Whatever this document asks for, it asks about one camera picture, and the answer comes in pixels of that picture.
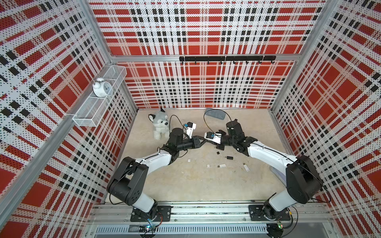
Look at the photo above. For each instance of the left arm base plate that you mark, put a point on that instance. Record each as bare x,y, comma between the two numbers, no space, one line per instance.
156,214

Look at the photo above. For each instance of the black hook rail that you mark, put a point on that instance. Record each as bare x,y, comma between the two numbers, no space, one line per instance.
227,58

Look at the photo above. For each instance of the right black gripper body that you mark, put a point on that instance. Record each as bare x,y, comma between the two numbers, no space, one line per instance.
226,140

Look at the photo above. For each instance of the white alarm clock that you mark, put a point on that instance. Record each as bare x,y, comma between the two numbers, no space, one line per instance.
102,88

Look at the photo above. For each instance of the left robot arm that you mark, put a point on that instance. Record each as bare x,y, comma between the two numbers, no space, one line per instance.
128,180

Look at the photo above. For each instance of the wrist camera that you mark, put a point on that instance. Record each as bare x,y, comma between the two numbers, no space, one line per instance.
213,137
190,127

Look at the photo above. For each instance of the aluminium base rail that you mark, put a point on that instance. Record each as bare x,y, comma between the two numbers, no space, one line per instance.
208,212

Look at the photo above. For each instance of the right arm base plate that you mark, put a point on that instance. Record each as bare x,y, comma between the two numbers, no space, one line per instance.
267,213

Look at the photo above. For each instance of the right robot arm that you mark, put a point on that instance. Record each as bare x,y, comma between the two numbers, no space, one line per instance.
302,179

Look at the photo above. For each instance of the lavender tray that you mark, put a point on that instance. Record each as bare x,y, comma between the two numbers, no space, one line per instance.
279,175

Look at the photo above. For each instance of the husky plush toy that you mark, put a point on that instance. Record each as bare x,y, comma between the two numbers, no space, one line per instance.
160,123

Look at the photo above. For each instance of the grey rectangular box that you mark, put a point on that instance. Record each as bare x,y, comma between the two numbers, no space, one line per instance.
215,113

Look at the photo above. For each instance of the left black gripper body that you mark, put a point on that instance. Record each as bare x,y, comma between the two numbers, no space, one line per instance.
193,143

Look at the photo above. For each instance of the white wire basket shelf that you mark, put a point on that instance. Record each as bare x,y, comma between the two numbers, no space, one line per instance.
93,109

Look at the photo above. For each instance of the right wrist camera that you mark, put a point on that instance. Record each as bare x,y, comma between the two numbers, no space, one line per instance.
213,137

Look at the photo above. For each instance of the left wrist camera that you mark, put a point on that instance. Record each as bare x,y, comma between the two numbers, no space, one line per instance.
190,127

